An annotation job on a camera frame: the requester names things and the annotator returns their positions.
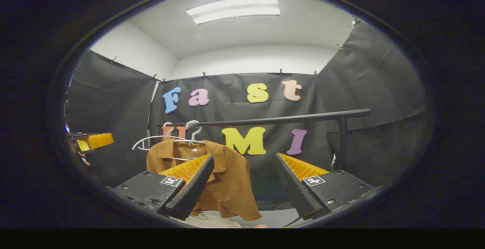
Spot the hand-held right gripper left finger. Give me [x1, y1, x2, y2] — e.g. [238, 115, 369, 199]
[107, 153, 215, 221]

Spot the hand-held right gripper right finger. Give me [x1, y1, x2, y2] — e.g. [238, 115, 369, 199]
[275, 152, 380, 220]

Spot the brown shirt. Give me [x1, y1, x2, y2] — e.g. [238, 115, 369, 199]
[147, 139, 263, 221]

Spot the white plastic hanger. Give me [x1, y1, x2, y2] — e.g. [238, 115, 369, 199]
[132, 122, 179, 151]
[174, 120, 206, 162]

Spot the black clothes rack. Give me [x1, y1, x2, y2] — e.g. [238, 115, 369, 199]
[157, 108, 371, 172]

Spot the black backdrop cloth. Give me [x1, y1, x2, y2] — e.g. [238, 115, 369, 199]
[64, 20, 429, 211]

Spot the ceiling light panel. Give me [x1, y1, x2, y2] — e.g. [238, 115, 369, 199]
[186, 0, 281, 25]

